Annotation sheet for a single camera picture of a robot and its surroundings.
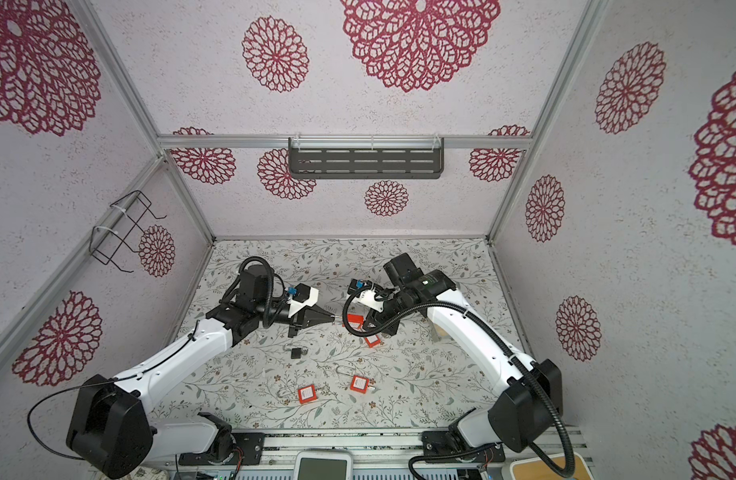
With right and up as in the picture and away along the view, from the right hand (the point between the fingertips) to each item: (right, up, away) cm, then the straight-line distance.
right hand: (370, 314), depth 76 cm
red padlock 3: (-17, -22, +5) cm, 29 cm away
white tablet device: (-11, -33, -7) cm, 36 cm away
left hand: (-10, -1, -3) cm, 10 cm away
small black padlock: (-22, -14, +14) cm, 29 cm away
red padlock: (+1, -11, +16) cm, 20 cm away
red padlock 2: (-3, -21, +7) cm, 22 cm away
